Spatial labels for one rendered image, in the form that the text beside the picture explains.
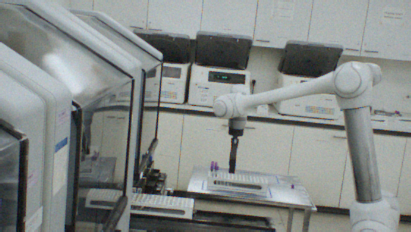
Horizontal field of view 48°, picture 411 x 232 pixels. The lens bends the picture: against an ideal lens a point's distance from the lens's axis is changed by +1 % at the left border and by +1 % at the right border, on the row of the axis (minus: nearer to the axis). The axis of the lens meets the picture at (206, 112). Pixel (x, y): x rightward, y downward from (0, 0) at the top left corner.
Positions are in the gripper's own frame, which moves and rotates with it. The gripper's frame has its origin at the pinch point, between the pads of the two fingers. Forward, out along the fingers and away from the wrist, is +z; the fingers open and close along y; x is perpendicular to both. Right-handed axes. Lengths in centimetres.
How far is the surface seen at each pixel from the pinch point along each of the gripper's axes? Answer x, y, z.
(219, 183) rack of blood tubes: 5.0, -1.4, 8.5
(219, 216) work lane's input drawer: 3.9, -33.8, 12.5
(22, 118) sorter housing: 36, -156, -50
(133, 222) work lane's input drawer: 39, -45, 14
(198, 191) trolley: 14.9, -9.9, 10.9
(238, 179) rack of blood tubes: -4.1, -3.2, 4.9
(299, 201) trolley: -33.7, -7.6, 10.8
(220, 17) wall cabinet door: 19, 221, -80
